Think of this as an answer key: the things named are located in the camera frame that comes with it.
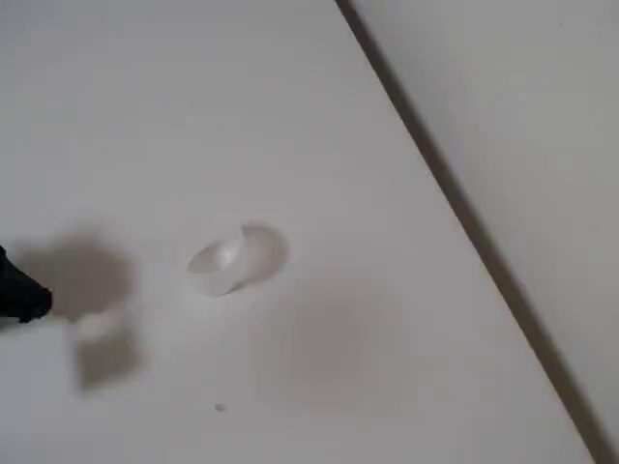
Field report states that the small translucent plastic cup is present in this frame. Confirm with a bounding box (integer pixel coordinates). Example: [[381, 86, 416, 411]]
[[186, 220, 290, 299]]

